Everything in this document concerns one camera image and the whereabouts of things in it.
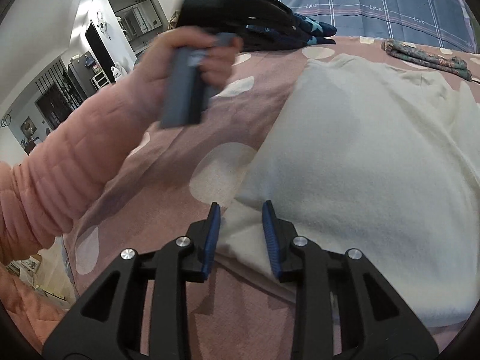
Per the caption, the left forearm pink sleeve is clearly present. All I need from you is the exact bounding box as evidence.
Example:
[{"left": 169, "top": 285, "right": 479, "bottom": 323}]
[{"left": 1, "top": 72, "right": 165, "bottom": 264}]

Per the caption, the right forearm pink sleeve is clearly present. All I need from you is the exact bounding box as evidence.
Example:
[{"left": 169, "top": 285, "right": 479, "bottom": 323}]
[{"left": 0, "top": 264, "right": 66, "bottom": 353}]

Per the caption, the person's left hand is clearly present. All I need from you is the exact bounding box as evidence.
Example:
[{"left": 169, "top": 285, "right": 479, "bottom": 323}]
[{"left": 128, "top": 27, "right": 242, "bottom": 129}]

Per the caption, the navy star fleece garment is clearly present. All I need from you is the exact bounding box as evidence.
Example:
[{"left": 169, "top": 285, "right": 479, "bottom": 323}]
[{"left": 243, "top": 13, "right": 337, "bottom": 51}]

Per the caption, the white toy on shelf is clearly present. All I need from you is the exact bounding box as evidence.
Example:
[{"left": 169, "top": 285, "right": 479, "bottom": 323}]
[{"left": 111, "top": 63, "right": 124, "bottom": 82}]

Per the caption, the pink polka dot bedspread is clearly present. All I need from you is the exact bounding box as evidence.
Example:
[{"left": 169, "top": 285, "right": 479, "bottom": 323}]
[{"left": 64, "top": 37, "right": 464, "bottom": 359}]

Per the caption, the cream folded garment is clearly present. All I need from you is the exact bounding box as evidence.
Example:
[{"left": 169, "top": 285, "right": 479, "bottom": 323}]
[{"left": 218, "top": 54, "right": 479, "bottom": 327}]

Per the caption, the blue plaid pillow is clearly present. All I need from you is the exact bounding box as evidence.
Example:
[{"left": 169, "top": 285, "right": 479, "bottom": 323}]
[{"left": 279, "top": 0, "right": 478, "bottom": 53}]

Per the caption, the floral patterned folded cloth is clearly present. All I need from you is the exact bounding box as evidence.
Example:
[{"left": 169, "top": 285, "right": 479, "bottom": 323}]
[{"left": 382, "top": 39, "right": 473, "bottom": 81}]

